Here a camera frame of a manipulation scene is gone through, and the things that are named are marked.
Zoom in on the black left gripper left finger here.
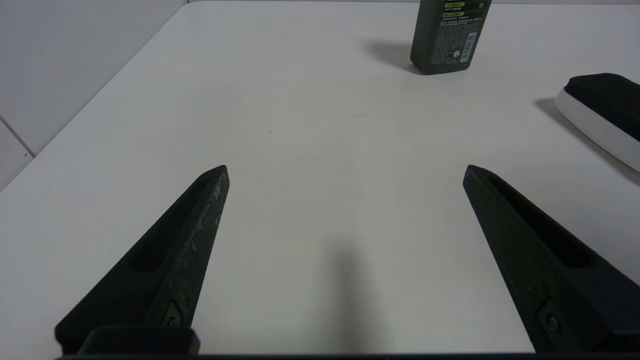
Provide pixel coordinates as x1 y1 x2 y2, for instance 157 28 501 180
54 165 231 356

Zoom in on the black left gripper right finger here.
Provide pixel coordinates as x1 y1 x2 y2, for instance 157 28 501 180
462 164 640 354

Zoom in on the white eraser with black felt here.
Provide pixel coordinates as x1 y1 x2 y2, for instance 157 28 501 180
553 73 640 174

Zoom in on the dark green labelled bottle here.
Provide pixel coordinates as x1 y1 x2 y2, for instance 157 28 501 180
410 0 493 76

